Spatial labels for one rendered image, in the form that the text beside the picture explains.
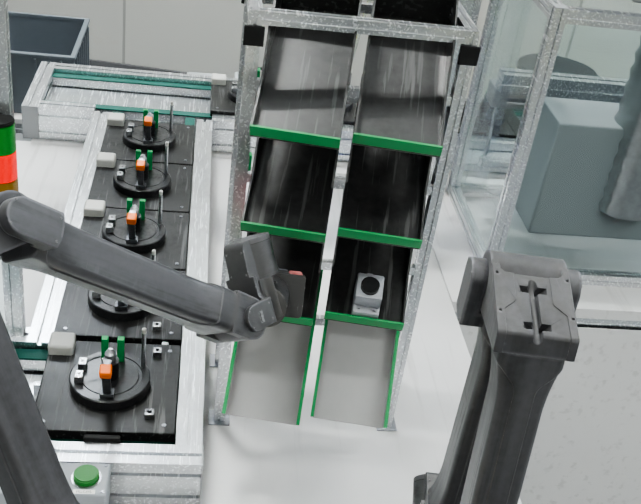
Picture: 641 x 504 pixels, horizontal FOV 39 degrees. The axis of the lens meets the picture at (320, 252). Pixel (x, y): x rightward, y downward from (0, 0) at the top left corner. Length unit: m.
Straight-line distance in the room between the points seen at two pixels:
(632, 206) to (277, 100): 1.18
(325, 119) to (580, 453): 1.56
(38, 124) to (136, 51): 2.58
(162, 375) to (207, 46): 3.63
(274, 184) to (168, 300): 0.40
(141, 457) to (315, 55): 0.71
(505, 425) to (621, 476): 1.90
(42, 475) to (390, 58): 0.83
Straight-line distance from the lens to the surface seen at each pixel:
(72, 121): 2.73
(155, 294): 1.11
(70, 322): 1.84
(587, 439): 2.64
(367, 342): 1.64
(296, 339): 1.62
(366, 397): 1.63
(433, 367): 2.00
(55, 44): 3.81
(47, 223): 0.98
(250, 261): 1.26
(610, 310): 2.36
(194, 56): 5.22
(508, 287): 0.88
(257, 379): 1.61
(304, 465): 1.72
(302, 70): 1.42
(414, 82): 1.45
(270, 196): 1.45
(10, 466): 0.99
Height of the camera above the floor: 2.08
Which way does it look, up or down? 32 degrees down
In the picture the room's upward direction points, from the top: 9 degrees clockwise
